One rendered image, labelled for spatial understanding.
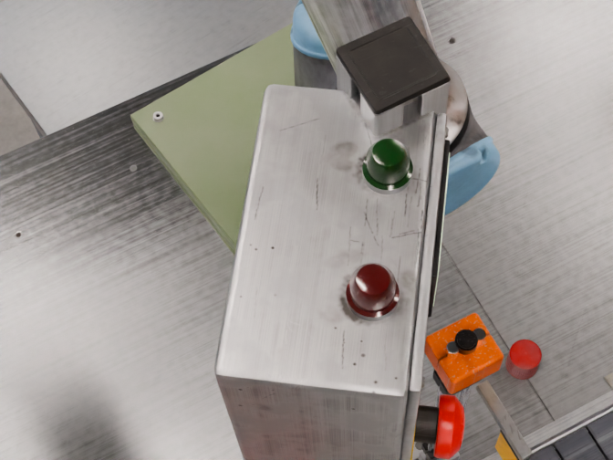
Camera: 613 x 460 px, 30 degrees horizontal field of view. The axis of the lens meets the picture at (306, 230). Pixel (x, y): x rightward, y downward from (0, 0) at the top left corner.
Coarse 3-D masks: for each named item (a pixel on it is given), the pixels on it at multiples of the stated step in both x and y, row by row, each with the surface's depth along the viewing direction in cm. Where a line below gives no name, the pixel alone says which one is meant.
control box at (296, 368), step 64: (320, 128) 61; (256, 192) 59; (320, 192) 59; (256, 256) 57; (320, 256) 57; (384, 256) 57; (256, 320) 56; (320, 320) 56; (384, 320) 56; (256, 384) 55; (320, 384) 54; (384, 384) 54; (256, 448) 65; (320, 448) 64; (384, 448) 62
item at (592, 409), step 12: (600, 396) 106; (612, 396) 106; (588, 408) 106; (600, 408) 106; (564, 420) 105; (576, 420) 105; (540, 432) 105; (552, 432) 105; (564, 432) 106; (528, 444) 105; (540, 444) 105; (492, 456) 104
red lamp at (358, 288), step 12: (372, 264) 55; (360, 276) 54; (372, 276) 54; (384, 276) 54; (348, 288) 56; (360, 288) 54; (372, 288) 54; (384, 288) 54; (396, 288) 56; (348, 300) 56; (360, 300) 54; (372, 300) 54; (384, 300) 54; (396, 300) 55; (360, 312) 55; (372, 312) 55; (384, 312) 55
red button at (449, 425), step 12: (444, 396) 68; (420, 408) 68; (432, 408) 68; (444, 408) 67; (456, 408) 67; (420, 420) 68; (432, 420) 68; (444, 420) 67; (456, 420) 67; (420, 432) 68; (432, 432) 67; (444, 432) 67; (456, 432) 67; (444, 444) 67; (456, 444) 67; (444, 456) 67
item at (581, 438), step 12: (600, 420) 114; (612, 420) 114; (576, 432) 113; (588, 432) 114; (600, 432) 113; (612, 432) 113; (564, 444) 113; (576, 444) 113; (588, 444) 113; (600, 444) 113; (612, 444) 112; (540, 456) 112; (552, 456) 112; (564, 456) 112; (576, 456) 112; (588, 456) 112; (600, 456) 112; (612, 456) 112
